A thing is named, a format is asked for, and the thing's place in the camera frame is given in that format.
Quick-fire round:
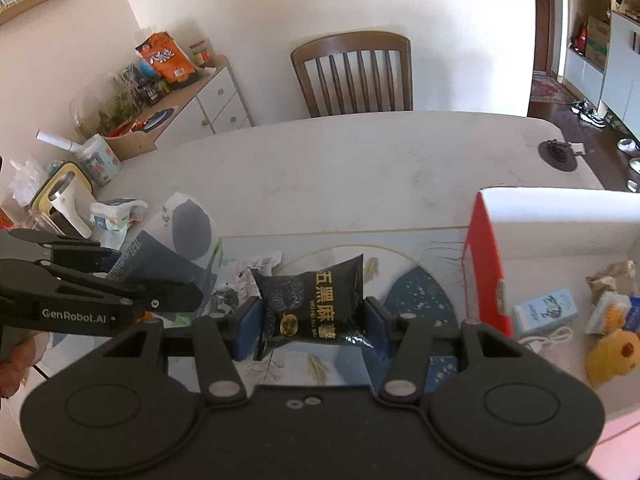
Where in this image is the yellow plush toy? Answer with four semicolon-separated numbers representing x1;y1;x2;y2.
585;330;639;388

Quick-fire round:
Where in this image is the white usb cable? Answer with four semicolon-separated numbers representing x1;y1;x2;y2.
518;325;575;351

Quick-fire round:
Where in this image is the clear bag black tea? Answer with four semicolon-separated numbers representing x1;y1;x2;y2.
209;252;282;316

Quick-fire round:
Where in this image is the white drawer sideboard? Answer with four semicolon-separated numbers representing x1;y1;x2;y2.
106;54;253;160

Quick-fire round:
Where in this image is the pair of sneakers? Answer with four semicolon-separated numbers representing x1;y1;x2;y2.
570;99;606;129

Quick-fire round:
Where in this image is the orange snack bag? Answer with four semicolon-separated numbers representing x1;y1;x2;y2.
136;32;198;88

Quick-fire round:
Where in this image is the red patterned rug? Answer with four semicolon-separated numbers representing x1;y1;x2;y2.
529;74;577;105

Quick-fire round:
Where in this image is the black snack packet gold text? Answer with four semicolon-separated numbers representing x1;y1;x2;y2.
252;255;368;360

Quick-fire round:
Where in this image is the patterned white cup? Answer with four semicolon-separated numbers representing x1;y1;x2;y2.
75;133;122;186

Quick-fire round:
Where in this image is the red white cardboard box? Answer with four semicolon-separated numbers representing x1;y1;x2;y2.
462;188;639;380

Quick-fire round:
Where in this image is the blue orange snack packet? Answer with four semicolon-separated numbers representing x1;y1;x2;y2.
586;292;640;335

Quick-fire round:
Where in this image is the light blue milk carton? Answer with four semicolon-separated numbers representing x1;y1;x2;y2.
511;288;578;338

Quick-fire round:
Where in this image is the white tall cabinet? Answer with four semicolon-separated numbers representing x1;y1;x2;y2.
564;13;640;139

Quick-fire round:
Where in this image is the white tissue pack dark label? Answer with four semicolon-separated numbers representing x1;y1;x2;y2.
107;193;224;304

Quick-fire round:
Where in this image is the silver foil snack packet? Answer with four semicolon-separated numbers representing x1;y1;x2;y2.
586;260;639;306

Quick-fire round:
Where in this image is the person's left hand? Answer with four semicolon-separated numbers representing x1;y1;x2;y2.
0;332;50;399

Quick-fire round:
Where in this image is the white handheld appliance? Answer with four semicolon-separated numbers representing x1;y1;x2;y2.
48;171;96;238

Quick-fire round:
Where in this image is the white paper towel pack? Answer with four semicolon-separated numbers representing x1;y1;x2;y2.
90;198;149;232

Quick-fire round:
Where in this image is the black phone stand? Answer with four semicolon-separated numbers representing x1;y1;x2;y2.
538;140;587;172

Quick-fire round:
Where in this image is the wooden chair far side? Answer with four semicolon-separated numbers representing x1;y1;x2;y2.
291;30;413;118

